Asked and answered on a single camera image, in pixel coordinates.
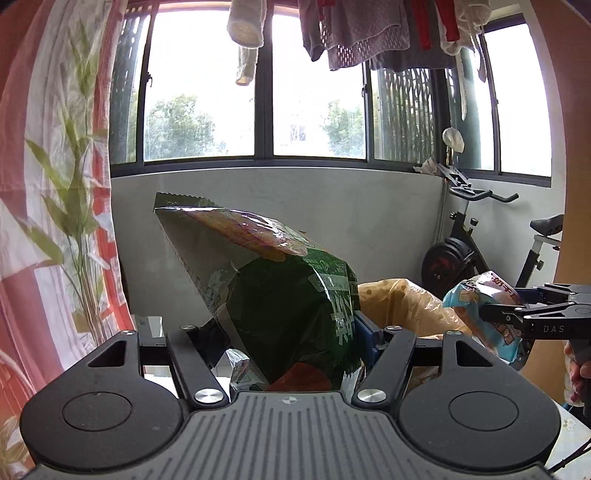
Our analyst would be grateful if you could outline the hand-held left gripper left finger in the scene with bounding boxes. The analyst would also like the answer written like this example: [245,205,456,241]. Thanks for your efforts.
[88,318,230,411]

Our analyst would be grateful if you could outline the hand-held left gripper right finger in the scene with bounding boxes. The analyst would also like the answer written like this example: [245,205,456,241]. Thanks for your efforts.
[352,314,504,408]

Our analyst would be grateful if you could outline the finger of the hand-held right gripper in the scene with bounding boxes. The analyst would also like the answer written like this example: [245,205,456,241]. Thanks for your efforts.
[479,302,591,324]
[513,283,591,305]

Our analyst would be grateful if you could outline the light blue snack packet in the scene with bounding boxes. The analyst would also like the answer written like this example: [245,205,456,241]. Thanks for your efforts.
[442,271,529,367]

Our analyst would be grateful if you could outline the cardboard box with plastic liner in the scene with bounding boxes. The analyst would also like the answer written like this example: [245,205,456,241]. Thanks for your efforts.
[358,278,474,342]

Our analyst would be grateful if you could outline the green snack bag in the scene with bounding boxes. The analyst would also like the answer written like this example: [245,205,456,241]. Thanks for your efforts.
[153,191,362,393]

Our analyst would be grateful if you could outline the person's right hand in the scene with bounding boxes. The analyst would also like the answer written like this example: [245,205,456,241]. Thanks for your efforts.
[563,345,585,408]

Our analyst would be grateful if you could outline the silver foil packet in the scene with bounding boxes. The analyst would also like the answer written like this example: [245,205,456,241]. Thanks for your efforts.
[225,348,260,393]

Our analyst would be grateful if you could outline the black exercise bike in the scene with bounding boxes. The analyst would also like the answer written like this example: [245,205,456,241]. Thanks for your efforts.
[421,162,566,305]

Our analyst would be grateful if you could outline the crumpled cloth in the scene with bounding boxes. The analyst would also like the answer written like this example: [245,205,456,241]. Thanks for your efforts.
[413,157,445,176]

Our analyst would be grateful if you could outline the red and white leaf curtain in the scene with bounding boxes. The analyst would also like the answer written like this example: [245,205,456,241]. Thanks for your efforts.
[0,0,134,480]

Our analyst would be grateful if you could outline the dark framed window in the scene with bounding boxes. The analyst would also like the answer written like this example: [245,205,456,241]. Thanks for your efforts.
[110,0,555,188]

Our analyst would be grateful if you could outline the white hanging garment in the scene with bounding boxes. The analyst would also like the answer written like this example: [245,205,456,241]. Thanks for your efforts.
[438,0,494,84]

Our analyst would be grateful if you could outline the red hanging garment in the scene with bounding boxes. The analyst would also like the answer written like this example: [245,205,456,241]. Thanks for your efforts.
[411,0,462,49]

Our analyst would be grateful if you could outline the grey purple hanging garment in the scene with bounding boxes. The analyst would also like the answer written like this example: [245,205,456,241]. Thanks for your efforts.
[298,0,411,72]

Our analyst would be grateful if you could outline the beige hanging sock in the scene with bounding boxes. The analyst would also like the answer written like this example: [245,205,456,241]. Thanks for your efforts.
[227,0,271,87]

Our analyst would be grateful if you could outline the black cable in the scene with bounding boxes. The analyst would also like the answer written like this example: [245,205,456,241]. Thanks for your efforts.
[549,440,591,474]

